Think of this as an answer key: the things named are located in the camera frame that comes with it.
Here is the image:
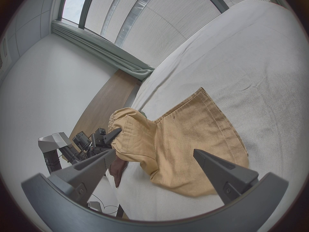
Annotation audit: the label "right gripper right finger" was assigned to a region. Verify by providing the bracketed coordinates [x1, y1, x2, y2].
[194, 149, 259, 205]

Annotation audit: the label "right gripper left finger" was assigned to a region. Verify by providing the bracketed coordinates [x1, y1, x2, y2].
[49, 150, 116, 207]

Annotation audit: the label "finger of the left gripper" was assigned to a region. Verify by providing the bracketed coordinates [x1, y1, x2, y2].
[103, 128, 122, 145]

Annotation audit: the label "tan shorts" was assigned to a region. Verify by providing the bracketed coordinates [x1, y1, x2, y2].
[108, 87, 250, 198]

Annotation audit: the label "dark red garment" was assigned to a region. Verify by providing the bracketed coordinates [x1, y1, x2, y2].
[107, 157, 128, 188]

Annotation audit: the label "grey-green curtain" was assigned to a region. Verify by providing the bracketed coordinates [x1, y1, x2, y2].
[51, 19, 155, 82]

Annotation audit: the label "window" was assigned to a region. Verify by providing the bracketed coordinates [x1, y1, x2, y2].
[60, 0, 288, 70]

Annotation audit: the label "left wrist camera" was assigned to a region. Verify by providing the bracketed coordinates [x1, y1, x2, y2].
[95, 127, 107, 140]

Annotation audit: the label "black cable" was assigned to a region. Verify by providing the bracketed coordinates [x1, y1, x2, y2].
[91, 194, 120, 215]

